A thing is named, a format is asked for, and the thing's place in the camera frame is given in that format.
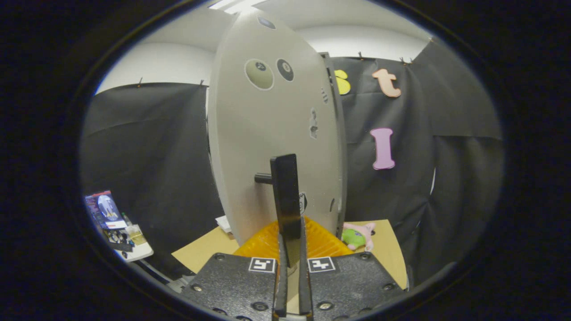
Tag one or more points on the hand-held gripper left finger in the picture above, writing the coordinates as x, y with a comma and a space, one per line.
280, 285

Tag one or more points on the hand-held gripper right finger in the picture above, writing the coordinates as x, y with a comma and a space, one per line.
305, 285

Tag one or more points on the grey shoe cabinet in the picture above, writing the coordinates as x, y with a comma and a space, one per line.
340, 147

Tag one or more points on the beige shoe cabinet door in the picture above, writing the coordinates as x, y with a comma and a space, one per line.
254, 133

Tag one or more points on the pink and green plush toy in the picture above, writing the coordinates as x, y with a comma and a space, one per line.
357, 236

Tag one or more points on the blue printed board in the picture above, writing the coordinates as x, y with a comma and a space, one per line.
105, 209

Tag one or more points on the black backdrop cloth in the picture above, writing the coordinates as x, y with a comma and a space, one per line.
147, 147

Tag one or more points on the long ceiling light panel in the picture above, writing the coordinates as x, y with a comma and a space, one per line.
232, 5

